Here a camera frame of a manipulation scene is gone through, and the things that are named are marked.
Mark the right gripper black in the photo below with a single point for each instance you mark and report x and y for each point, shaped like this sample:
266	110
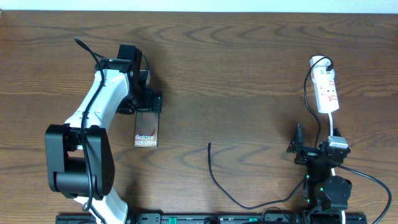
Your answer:
308	154

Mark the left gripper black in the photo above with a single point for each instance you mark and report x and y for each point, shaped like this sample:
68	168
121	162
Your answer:
150	104

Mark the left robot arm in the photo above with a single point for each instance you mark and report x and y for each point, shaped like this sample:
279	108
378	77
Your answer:
80	163

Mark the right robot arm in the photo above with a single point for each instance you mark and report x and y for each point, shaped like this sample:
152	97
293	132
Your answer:
327	194

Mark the black usb charger plug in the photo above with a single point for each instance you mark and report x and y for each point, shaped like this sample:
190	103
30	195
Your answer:
329	67

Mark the white power strip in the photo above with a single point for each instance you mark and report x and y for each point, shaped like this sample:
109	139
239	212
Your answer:
324	84

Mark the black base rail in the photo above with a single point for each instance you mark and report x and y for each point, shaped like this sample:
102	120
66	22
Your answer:
273	217

